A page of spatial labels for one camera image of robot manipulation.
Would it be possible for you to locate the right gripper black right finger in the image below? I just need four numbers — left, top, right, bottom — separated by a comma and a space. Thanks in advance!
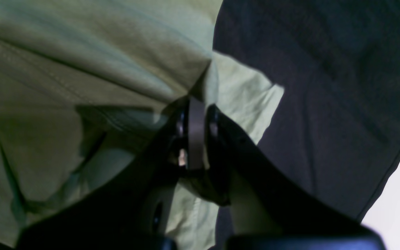
205, 106, 385, 250

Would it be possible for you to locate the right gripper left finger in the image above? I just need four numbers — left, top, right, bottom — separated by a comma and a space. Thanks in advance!
16, 97, 205, 250

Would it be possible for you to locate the green T-shirt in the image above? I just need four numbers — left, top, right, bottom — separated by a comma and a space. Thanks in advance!
0, 0, 284, 247

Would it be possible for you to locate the black table cloth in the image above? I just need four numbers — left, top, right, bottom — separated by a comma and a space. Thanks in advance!
213, 0, 400, 250

